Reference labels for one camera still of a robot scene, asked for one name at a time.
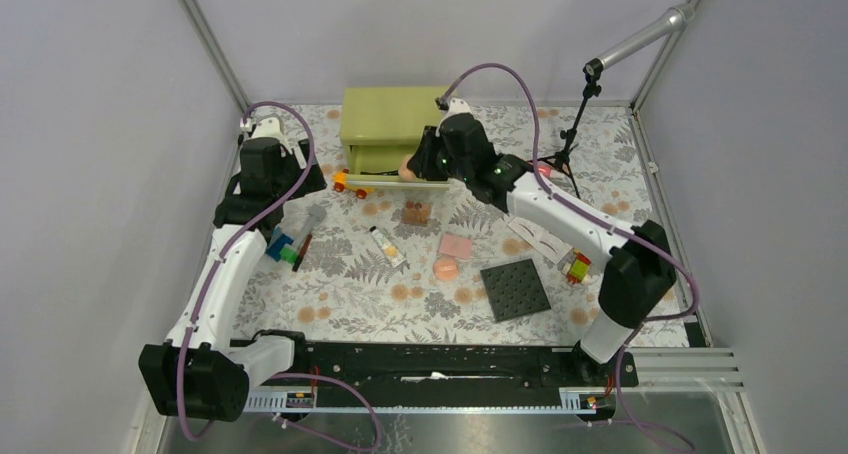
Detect green toy brick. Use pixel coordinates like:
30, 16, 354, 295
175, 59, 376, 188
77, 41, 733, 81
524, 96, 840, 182
279, 246, 299, 264

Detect green drawer cabinet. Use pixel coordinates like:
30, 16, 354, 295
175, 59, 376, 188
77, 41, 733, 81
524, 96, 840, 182
339, 86, 447, 190

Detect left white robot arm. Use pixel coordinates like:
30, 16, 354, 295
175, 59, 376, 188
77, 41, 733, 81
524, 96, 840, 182
138, 137, 326, 422

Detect white eyebrow stencil card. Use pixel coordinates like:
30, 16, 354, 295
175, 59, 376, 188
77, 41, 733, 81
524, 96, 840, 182
507, 217, 573, 264

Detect black perforated square plate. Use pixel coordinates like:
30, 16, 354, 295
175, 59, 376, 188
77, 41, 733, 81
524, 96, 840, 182
480, 258, 551, 323

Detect red brown eyeliner pencil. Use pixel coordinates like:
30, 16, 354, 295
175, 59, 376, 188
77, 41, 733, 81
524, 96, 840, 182
292, 234, 313, 272

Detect black tripod stand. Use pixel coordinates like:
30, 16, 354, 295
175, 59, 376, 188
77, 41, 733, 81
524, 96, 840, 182
538, 59, 604, 199

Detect pink square compact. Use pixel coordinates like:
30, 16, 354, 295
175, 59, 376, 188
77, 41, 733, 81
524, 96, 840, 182
438, 233, 473, 260

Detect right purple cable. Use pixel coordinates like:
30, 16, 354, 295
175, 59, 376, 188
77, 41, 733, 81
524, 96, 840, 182
437, 62, 700, 454

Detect blue toy brick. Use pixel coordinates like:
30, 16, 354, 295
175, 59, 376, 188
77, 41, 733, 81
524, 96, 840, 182
265, 234, 293, 262

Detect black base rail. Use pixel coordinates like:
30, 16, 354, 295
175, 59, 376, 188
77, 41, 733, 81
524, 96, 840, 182
288, 339, 639, 408

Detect white cream tube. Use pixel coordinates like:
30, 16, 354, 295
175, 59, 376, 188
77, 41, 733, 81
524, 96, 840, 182
369, 226, 406, 268

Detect black makeup brush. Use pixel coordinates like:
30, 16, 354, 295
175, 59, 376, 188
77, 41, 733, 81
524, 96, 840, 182
360, 170, 398, 176

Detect yellow toy car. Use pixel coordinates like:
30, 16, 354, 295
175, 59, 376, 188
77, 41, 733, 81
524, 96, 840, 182
333, 169, 375, 199

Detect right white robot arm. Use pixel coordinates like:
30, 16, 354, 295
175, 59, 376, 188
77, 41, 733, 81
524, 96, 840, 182
400, 113, 677, 386

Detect orange beauty blender sponge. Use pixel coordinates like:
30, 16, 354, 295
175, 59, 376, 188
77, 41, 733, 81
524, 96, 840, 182
398, 155, 418, 182

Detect red yellow green toy blocks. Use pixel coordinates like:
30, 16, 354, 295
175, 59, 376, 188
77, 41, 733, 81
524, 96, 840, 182
565, 249, 592, 285

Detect silver metal pole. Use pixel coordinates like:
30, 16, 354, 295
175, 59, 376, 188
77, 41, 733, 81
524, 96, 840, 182
584, 3, 695, 76

